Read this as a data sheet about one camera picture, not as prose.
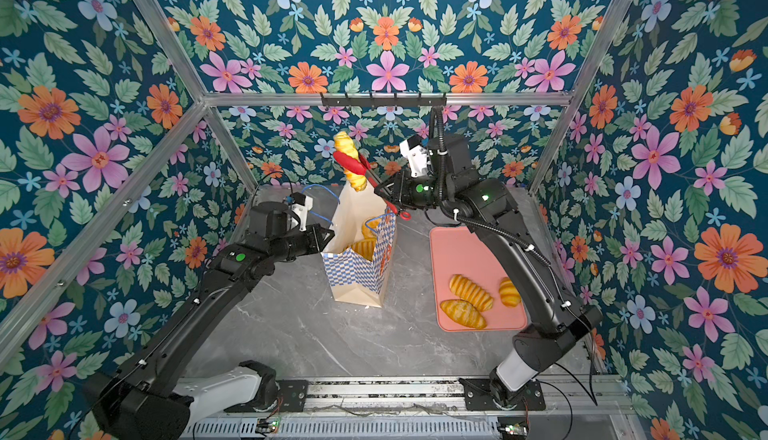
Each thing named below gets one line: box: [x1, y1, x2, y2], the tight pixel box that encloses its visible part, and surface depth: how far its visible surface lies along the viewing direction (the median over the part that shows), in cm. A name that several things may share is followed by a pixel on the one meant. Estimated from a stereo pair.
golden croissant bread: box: [440, 299, 487, 329], surface depth 86 cm
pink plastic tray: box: [430, 226, 528, 332], surface depth 90 cm
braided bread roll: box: [334, 131, 367, 192], surface depth 66 cm
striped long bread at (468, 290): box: [450, 274, 494, 312], surface depth 90 cm
